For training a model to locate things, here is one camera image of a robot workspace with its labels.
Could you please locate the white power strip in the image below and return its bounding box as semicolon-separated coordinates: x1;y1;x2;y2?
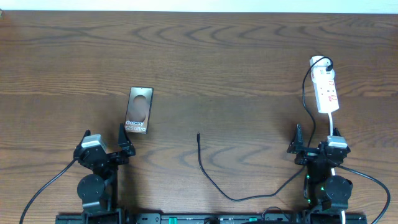
311;66;339;114

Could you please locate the black charger cable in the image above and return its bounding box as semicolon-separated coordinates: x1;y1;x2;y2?
197;56;335;202

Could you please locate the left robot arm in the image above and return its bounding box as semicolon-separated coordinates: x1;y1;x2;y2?
73;124;136;224

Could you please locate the white USB charger plug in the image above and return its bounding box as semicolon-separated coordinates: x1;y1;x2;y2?
310;55;333;72

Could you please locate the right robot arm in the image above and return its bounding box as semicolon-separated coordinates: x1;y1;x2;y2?
287;124;353;223

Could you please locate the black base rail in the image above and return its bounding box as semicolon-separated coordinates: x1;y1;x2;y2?
55;212;368;224

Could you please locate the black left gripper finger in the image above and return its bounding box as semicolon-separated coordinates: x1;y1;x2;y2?
79;129;91;146
118;123;134;150

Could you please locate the white power strip cord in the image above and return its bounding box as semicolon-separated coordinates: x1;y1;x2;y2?
328;112;346;224

